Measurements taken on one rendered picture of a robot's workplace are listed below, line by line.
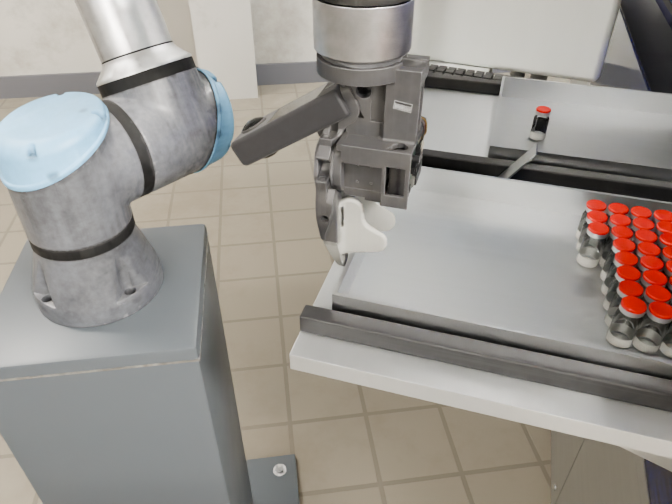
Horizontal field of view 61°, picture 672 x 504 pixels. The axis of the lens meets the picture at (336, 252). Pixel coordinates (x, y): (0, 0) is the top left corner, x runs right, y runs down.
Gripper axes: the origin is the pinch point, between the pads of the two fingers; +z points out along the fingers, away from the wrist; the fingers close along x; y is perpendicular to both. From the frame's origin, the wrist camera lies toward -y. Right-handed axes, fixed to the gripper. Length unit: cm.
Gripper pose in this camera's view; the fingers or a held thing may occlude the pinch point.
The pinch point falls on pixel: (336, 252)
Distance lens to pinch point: 57.0
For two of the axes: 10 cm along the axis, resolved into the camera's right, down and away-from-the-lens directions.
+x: 2.8, -5.9, 7.6
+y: 9.6, 1.7, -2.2
